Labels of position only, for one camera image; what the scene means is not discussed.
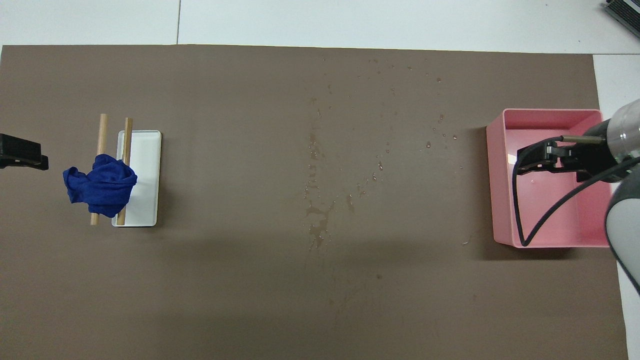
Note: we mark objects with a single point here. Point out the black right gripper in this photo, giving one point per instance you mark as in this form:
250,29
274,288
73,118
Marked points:
597,152

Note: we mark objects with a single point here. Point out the blue cloth towel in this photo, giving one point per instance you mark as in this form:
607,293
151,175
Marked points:
102,187

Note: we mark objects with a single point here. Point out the pink plastic bin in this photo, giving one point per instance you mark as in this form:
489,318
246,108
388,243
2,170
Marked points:
555,225

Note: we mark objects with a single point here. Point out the white rectangular tray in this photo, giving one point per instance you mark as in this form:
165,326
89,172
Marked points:
146,180

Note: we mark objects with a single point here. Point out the dark ribbed device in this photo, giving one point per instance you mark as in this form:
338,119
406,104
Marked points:
625,11

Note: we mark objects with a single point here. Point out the brown table mat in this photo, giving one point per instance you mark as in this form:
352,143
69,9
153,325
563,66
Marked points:
250,280

